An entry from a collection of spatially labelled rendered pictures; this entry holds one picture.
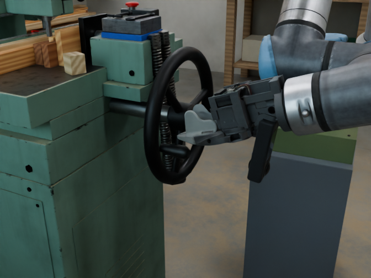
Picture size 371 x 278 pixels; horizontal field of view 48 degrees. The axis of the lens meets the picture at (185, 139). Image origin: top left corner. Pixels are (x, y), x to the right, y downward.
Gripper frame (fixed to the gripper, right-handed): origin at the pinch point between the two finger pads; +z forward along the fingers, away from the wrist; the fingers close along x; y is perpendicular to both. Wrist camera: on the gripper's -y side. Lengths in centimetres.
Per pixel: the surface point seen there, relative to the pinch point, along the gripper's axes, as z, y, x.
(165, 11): 182, 40, -330
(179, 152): 1.6, -2.0, 1.0
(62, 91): 19.9, 14.6, 4.4
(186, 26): 164, 19, -331
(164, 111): 9.0, 3.8, -10.0
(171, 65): 0.8, 12.8, -4.9
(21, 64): 33.7, 22.0, -1.0
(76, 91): 20.3, 13.5, 0.5
